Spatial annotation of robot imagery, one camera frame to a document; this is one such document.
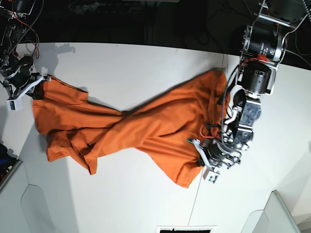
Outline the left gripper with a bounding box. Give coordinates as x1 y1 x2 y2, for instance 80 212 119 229
187 137 242 168

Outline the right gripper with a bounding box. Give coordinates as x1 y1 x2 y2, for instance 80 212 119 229
0 57 50 100

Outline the orange t-shirt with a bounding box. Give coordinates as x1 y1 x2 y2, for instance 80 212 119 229
33 70 227 188

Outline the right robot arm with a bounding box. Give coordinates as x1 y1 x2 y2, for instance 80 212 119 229
0 0 50 100

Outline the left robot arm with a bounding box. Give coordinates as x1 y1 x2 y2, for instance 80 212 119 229
190 0 311 172

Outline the grey chair back right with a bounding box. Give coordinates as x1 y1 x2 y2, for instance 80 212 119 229
242 190 300 233

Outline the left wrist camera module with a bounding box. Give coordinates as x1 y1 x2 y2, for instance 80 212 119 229
203 167 220 183

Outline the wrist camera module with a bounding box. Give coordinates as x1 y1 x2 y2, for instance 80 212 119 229
7 97 23 111
203 167 220 183

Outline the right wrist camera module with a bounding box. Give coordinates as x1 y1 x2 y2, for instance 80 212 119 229
7 97 23 111

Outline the white table cable grommet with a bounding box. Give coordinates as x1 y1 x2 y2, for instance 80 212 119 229
156 226 217 233

